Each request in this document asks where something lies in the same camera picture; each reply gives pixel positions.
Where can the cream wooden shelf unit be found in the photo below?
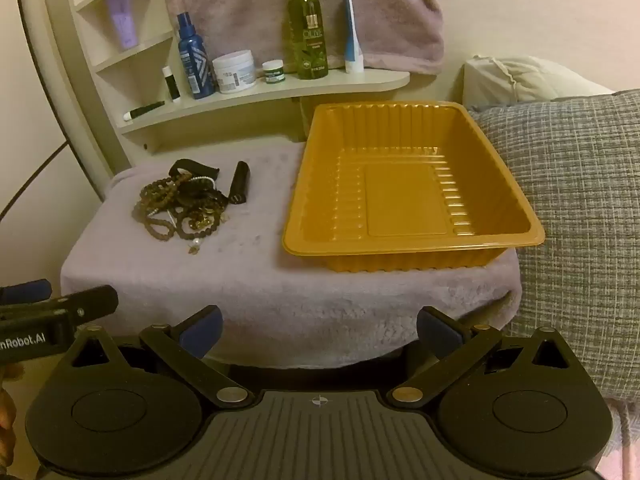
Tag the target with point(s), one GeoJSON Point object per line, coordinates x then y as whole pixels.
{"type": "Point", "coordinates": [300, 90]}

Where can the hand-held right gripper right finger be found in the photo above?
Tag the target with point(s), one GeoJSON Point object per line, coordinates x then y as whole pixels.
{"type": "Point", "coordinates": [436, 332]}

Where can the black lipstick tube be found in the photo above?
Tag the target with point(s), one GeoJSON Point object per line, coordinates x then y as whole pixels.
{"type": "Point", "coordinates": [239, 182]}

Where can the yellow plastic tray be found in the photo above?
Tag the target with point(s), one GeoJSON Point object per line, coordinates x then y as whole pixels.
{"type": "Point", "coordinates": [400, 200]}

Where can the green spray bottle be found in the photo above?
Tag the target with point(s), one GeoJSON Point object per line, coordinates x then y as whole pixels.
{"type": "Point", "coordinates": [307, 35]}

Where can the pink hanging towel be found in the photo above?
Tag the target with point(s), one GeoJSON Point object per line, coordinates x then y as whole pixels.
{"type": "Point", "coordinates": [240, 10]}

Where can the white cream jar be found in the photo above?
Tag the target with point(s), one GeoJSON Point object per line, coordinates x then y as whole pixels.
{"type": "Point", "coordinates": [235, 72]}

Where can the cream pillow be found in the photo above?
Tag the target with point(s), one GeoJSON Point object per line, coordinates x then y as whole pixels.
{"type": "Point", "coordinates": [525, 80]}

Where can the grey checked pillow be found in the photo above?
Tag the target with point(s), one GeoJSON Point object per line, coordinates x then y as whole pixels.
{"type": "Point", "coordinates": [575, 185]}

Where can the pile of beaded jewelry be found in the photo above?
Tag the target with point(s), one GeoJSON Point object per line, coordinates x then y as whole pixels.
{"type": "Point", "coordinates": [195, 210]}

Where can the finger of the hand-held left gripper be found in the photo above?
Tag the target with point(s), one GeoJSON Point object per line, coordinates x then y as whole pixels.
{"type": "Point", "coordinates": [90, 302]}
{"type": "Point", "coordinates": [27, 291]}

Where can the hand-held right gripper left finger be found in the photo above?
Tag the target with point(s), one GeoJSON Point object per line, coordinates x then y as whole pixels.
{"type": "Point", "coordinates": [204, 331]}

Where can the blue spray bottle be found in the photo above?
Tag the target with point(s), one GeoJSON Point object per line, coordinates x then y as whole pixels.
{"type": "Point", "coordinates": [196, 70]}

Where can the person's left hand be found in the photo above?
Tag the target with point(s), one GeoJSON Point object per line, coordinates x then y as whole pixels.
{"type": "Point", "coordinates": [5, 430]}

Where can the blue and white tube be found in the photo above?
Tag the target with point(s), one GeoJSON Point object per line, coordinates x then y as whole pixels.
{"type": "Point", "coordinates": [351, 45]}

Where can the purple lotion tube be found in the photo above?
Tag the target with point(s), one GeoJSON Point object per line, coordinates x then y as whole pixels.
{"type": "Point", "coordinates": [122, 20]}

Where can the pink bed sheet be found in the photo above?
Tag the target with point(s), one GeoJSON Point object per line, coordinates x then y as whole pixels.
{"type": "Point", "coordinates": [627, 440]}

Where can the small green label jar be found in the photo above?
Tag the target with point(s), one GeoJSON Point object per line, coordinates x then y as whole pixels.
{"type": "Point", "coordinates": [273, 74]}

